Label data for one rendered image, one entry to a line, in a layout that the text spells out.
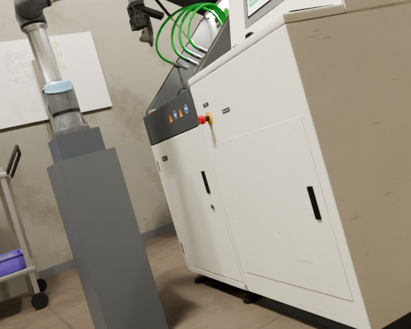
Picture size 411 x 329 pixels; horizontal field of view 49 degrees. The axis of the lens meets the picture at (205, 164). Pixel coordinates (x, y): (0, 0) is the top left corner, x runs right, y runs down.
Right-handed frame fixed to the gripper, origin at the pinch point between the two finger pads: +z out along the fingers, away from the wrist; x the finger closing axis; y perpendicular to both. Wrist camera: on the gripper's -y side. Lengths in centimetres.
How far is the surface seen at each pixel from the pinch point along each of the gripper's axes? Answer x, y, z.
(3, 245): -187, 93, 84
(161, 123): -8.4, 4.1, 37.1
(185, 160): 9, 4, 58
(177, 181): -10, 4, 68
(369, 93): 105, -18, 54
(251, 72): 83, 4, 37
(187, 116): 25.1, 4.1, 40.1
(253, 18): 56, -21, 12
